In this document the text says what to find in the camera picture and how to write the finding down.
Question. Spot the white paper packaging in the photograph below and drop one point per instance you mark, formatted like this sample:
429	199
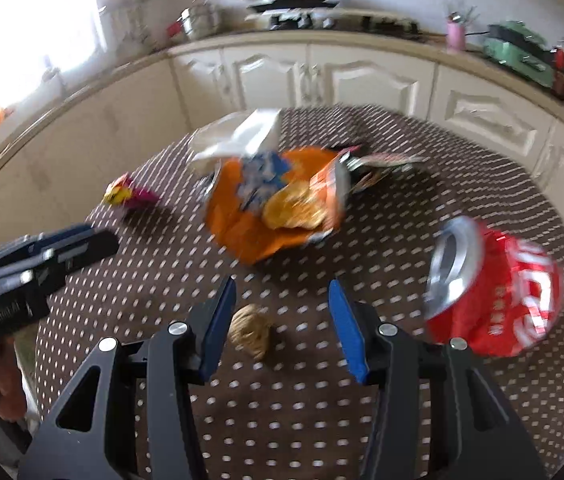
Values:
237	140

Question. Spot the pink utensil holder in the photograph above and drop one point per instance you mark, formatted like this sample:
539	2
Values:
456	37

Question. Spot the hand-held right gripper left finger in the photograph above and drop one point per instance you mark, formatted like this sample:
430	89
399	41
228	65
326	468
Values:
217	330

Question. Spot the magenta yellow wrapper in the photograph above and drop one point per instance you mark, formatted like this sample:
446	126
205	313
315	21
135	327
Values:
127	194

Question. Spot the round polka dot table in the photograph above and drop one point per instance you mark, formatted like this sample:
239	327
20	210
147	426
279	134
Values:
287	410

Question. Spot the black gas cooktop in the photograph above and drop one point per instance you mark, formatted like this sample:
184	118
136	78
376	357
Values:
322	20

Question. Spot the red crushed can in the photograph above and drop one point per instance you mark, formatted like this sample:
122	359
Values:
502	290

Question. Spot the steel pot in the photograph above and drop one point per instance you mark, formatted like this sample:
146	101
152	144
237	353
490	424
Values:
202	22

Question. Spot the green electric cooker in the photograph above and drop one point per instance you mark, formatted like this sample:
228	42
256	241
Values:
517	50

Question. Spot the red lidded container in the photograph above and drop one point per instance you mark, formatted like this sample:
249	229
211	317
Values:
176	29

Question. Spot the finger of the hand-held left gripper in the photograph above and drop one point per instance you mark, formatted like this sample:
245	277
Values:
37	246
87	252

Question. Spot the tan paper ball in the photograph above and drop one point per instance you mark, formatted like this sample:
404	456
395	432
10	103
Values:
248	332

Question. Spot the kitchen window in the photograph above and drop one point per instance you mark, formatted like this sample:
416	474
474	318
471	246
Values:
27	25

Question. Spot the orange snack bag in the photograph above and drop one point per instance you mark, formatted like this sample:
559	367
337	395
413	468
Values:
247	225

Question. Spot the cream base cabinets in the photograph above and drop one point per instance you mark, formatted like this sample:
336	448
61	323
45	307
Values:
362	80

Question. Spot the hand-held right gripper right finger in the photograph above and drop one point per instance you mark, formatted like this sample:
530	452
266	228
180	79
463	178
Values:
349	335

